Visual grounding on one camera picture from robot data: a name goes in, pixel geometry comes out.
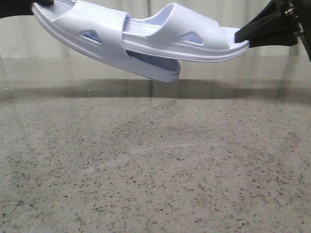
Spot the pale green curtain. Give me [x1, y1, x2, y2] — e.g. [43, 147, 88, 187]
[0, 0, 311, 59]

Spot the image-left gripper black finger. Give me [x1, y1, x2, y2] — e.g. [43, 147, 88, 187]
[0, 0, 54, 18]

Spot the black gripper with screws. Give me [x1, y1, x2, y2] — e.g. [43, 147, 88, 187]
[235, 0, 311, 59]

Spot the light blue slipper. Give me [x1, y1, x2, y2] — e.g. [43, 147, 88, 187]
[123, 3, 249, 62]
[32, 0, 181, 83]

